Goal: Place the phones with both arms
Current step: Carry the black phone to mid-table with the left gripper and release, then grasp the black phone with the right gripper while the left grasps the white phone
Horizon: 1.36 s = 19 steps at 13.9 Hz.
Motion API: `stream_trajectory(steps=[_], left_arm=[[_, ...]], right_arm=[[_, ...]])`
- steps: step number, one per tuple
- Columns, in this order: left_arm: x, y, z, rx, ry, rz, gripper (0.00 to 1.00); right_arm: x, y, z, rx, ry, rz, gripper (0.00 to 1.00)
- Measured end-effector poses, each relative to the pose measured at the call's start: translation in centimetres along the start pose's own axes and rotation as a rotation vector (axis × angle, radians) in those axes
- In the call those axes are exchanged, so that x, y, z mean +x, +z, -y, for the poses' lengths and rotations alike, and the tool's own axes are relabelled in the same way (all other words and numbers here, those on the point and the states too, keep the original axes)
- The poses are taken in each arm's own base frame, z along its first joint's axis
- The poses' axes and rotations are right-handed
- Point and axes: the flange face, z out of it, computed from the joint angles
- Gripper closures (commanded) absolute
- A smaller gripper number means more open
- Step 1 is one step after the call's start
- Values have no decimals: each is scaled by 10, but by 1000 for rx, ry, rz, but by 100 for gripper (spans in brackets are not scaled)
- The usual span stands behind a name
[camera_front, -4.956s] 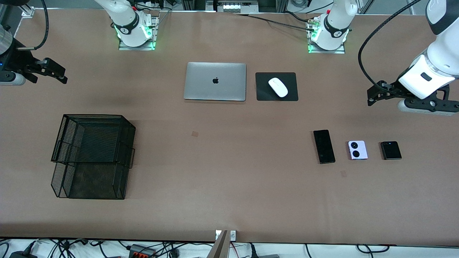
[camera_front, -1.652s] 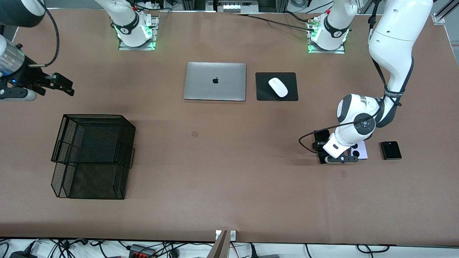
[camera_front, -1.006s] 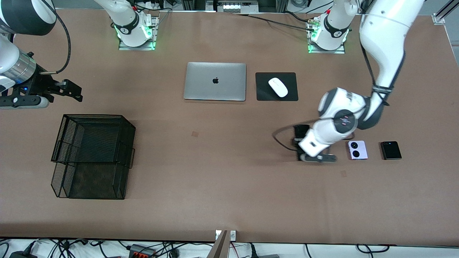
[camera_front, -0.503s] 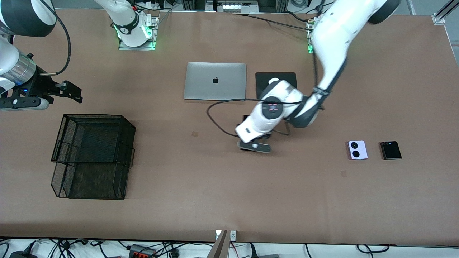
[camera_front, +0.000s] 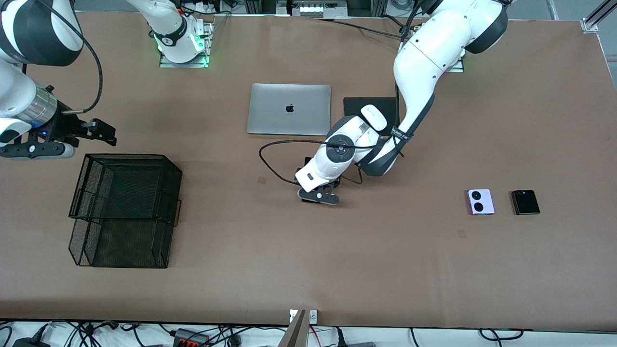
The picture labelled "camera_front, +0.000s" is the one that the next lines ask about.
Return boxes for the black slab smartphone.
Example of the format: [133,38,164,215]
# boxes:
[301,156,316,203]

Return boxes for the lilac flip phone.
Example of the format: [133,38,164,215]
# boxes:
[468,189,495,216]

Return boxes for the black flip phone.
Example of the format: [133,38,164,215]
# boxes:
[511,190,541,215]

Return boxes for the black mesh two-tier tray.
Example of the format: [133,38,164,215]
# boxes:
[68,153,183,269]

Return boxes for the silver closed laptop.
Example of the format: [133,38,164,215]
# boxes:
[247,83,332,137]

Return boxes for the white computer mouse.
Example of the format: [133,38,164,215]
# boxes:
[361,104,388,132]

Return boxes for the black mouse pad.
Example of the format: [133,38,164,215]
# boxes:
[343,97,400,119]

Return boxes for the white socket strip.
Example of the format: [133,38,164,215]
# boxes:
[292,2,345,17]

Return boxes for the black power strip orange switches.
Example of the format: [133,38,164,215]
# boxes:
[174,328,211,347]

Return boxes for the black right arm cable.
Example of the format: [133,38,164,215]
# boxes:
[62,0,103,115]

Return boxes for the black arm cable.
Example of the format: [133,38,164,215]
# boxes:
[259,0,416,187]
[62,0,103,115]

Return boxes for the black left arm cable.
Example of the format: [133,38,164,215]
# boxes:
[259,0,416,187]

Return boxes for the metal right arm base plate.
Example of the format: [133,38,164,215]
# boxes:
[159,22,215,69]

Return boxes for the brown slanted post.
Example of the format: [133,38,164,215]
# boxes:
[279,309,307,347]

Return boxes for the black cable on table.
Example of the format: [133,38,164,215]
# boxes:
[313,18,410,39]

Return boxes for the black looped floor cable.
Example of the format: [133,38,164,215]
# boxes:
[479,328,524,341]

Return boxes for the aluminium frame profile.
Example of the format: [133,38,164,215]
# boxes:
[581,0,617,32]

